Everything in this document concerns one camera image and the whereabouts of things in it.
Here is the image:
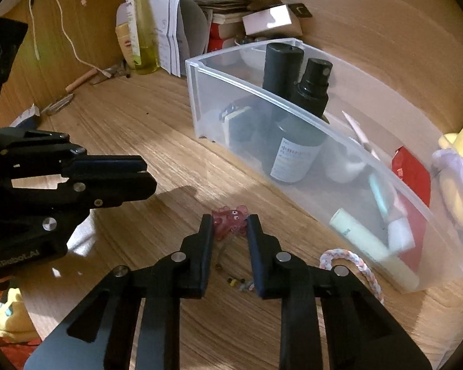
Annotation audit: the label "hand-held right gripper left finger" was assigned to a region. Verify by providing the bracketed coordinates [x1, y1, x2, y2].
[23, 214, 215, 370]

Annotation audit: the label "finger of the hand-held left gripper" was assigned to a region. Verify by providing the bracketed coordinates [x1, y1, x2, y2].
[62, 154, 148, 175]
[60, 171, 158, 209]

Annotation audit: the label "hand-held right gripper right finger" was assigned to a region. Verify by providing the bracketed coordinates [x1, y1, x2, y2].
[247, 214, 435, 370]

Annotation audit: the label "pink keychain figure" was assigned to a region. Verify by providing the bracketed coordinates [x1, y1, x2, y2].
[211, 205, 250, 236]

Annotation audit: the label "long cream tube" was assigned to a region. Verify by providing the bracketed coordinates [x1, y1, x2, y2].
[329, 207, 418, 290]

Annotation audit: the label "dark green spray bottle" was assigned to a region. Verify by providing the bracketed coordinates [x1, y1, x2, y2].
[269, 58, 331, 184]

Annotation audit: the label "white tape roll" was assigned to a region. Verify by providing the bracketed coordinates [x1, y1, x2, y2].
[325, 150, 368, 183]

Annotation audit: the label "teal tube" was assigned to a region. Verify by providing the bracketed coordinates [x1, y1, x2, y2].
[368, 173, 395, 221]

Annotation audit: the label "clear plastic storage bin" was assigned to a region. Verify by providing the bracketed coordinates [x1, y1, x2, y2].
[185, 38, 463, 294]

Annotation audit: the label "small white jar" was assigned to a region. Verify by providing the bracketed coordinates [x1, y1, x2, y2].
[387, 218, 416, 254]

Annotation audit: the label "red packet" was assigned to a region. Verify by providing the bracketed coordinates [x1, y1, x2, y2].
[391, 144, 432, 270]

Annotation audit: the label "black cylinder bottle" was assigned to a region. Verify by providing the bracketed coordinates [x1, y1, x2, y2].
[261, 42, 305, 101]

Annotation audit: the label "yellow cloth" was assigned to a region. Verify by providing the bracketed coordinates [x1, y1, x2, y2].
[0, 285, 40, 342]

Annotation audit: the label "wooden stick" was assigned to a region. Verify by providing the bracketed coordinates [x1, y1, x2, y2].
[64, 68, 98, 93]

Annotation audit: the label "white and blue torn packet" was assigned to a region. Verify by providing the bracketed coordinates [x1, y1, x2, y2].
[9, 104, 42, 129]

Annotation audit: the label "white and yellow lotion bottle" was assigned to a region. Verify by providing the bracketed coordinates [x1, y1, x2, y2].
[115, 0, 140, 67]

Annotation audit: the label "yellow-green spray bottle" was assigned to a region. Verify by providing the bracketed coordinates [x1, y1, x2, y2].
[127, 0, 161, 75]

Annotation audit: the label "folded white paper sheets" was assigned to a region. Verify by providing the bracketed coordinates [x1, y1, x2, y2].
[148, 0, 210, 78]

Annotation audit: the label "red box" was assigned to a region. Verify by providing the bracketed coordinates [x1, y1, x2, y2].
[207, 22, 240, 53]

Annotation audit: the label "white bowl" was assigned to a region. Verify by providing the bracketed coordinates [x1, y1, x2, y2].
[234, 36, 264, 67]

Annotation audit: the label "white cardboard box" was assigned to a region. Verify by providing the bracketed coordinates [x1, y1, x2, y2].
[242, 5, 304, 38]

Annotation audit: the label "yellow chick plush toy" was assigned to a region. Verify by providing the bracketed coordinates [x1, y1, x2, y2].
[431, 110, 463, 232]

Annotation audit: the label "braided pastel rope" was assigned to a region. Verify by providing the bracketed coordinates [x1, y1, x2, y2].
[318, 250, 385, 303]

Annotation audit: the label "white cable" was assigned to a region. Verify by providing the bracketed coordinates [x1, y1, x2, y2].
[49, 0, 113, 76]

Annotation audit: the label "thin white cord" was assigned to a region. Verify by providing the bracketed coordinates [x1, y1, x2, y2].
[26, 0, 40, 61]

